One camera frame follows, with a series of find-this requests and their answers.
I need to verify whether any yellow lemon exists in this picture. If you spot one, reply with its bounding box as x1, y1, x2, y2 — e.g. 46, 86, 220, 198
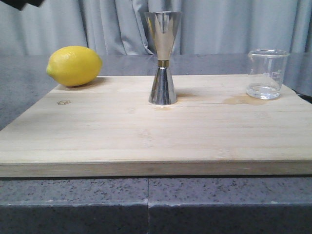
46, 46, 102, 87

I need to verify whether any steel double jigger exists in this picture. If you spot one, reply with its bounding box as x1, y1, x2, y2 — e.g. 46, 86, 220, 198
144, 11, 182, 105

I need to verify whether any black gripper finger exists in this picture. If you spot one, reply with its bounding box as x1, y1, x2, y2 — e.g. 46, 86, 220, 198
0, 0, 44, 10

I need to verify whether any small glass beaker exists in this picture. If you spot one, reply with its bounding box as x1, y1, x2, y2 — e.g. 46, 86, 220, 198
246, 49, 290, 100

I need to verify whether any grey curtain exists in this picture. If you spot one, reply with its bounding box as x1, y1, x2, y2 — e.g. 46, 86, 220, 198
0, 0, 312, 55

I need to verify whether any wooden cutting board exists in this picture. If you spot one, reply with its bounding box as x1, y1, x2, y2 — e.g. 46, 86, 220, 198
0, 75, 312, 177

